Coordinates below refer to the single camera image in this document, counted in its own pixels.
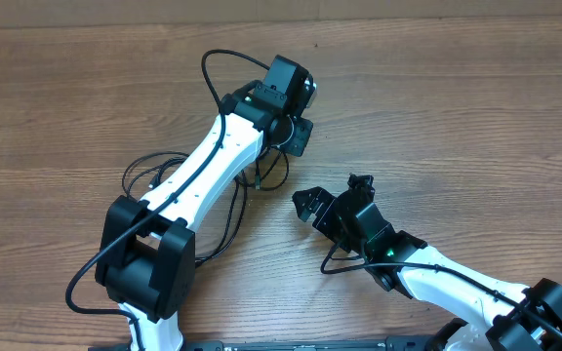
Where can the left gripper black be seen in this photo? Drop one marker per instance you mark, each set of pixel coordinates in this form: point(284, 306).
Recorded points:
point(299, 143)

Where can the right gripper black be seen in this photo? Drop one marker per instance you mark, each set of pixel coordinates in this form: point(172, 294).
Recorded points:
point(318, 197)

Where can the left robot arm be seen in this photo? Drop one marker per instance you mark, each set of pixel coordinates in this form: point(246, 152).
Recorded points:
point(147, 260)

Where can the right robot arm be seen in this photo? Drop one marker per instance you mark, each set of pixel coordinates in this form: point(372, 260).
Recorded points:
point(490, 314)

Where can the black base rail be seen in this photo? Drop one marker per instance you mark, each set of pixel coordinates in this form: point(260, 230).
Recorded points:
point(390, 343)

